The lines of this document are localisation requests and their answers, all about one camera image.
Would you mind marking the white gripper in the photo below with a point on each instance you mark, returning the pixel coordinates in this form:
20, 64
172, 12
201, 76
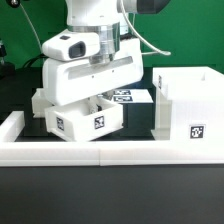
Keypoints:
68, 82

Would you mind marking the white front drawer tray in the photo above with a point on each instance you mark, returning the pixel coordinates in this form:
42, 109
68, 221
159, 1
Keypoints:
73, 122

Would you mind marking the white drawer tray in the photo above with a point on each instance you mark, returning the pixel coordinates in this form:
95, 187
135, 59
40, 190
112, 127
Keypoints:
39, 103
73, 122

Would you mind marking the white drawer cabinet box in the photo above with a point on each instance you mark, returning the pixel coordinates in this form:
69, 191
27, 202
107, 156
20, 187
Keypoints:
189, 104

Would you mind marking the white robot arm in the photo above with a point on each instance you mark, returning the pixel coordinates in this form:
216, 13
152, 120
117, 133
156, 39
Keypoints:
93, 55

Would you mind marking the white rear drawer tray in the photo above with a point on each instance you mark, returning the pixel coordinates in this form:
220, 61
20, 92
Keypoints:
39, 103

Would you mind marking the white fiducial marker sheet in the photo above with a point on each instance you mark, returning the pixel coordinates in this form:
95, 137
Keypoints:
128, 96

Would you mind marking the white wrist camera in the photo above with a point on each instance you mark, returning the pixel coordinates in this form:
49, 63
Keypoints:
68, 46

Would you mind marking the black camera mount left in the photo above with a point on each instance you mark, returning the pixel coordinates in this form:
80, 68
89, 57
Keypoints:
6, 68

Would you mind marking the white U-shaped frame wall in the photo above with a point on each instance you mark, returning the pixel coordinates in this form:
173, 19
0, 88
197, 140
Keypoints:
103, 153

